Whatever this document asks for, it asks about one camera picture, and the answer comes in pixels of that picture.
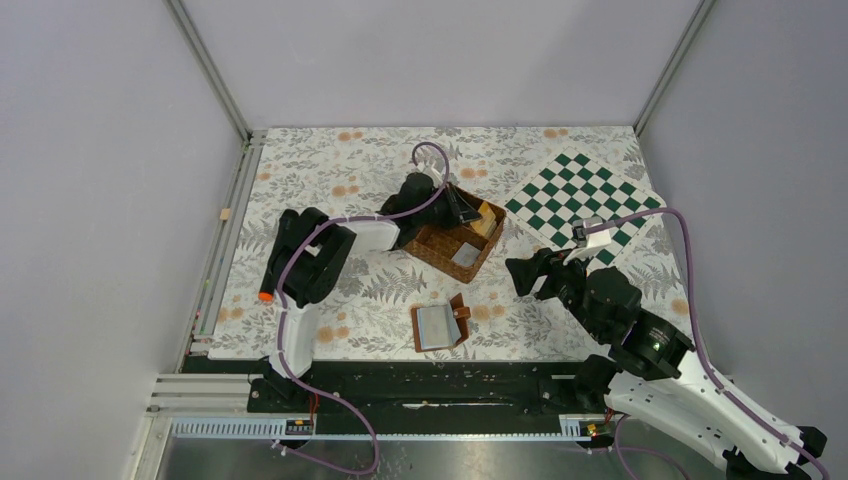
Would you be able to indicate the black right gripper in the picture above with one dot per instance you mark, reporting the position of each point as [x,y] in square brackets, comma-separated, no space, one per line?
[548,276]

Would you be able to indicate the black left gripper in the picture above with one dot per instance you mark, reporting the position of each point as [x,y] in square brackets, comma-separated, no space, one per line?
[448,208]

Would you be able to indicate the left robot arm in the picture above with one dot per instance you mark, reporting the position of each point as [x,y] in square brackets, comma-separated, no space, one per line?
[311,249]

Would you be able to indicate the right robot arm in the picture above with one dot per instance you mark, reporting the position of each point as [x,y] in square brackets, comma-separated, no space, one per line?
[653,372]

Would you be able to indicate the grey card in basket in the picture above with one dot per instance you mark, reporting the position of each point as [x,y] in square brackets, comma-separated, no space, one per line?
[466,255]

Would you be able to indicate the brown woven divided basket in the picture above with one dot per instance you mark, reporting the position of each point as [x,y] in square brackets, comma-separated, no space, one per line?
[438,247]

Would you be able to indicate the yellow block in basket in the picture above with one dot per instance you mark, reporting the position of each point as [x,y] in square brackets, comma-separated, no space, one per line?
[486,225]

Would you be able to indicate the green white chessboard mat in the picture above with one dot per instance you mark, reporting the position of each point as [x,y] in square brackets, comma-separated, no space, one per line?
[545,198]

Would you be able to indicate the floral patterned table mat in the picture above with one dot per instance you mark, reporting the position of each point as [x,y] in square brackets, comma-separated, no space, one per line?
[352,171]

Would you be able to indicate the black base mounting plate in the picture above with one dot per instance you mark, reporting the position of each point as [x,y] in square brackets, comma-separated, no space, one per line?
[423,398]

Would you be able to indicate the black microphone orange end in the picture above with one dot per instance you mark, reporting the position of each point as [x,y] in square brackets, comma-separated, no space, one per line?
[284,243]

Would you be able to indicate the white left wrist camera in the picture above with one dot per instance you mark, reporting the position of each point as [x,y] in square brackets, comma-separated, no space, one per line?
[436,175]

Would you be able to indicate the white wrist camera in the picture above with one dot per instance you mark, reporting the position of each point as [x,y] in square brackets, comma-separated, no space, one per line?
[436,175]
[591,236]

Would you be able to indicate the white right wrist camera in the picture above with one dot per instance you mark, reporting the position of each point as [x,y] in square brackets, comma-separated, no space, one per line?
[591,236]

